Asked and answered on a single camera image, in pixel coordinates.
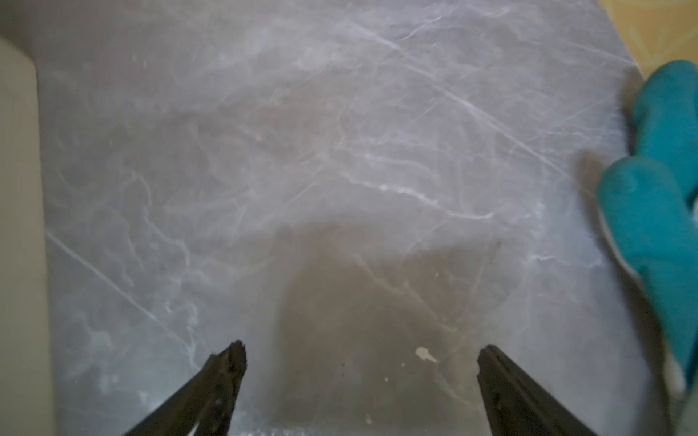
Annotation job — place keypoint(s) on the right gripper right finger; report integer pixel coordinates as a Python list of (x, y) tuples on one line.
[(516, 404)]

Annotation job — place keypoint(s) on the white drawer cabinet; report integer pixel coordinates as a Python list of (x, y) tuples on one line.
[(27, 393)]

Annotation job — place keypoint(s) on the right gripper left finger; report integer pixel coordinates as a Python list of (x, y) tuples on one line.
[(205, 404)]

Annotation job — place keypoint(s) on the teal plastic rack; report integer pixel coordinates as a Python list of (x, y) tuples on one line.
[(648, 208)]

